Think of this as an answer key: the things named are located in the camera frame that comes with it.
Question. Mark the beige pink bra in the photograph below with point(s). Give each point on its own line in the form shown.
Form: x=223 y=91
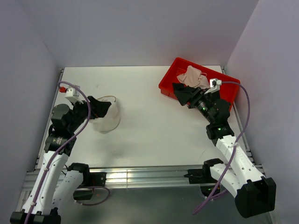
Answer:
x=194 y=78

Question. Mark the red plastic bin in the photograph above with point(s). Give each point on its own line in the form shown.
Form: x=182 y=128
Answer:
x=179 y=66

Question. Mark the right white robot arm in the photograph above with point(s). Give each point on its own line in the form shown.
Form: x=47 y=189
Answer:
x=254 y=193

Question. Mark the aluminium mounting rail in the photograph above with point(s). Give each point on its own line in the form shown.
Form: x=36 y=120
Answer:
x=139 y=177

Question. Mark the black bra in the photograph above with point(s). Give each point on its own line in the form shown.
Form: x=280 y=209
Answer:
x=185 y=93

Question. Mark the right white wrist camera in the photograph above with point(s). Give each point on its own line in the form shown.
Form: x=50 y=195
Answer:
x=214 y=86

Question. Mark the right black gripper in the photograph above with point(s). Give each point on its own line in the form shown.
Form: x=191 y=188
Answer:
x=196 y=96

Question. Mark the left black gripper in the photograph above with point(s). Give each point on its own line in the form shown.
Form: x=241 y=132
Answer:
x=98 y=108

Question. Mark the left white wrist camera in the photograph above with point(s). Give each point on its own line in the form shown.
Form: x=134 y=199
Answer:
x=72 y=94

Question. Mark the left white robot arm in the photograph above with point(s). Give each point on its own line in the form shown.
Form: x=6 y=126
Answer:
x=47 y=198

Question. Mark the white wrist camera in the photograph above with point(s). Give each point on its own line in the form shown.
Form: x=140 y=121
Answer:
x=72 y=94
x=214 y=86

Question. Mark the white mesh laundry bag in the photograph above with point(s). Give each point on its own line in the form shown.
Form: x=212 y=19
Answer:
x=112 y=118

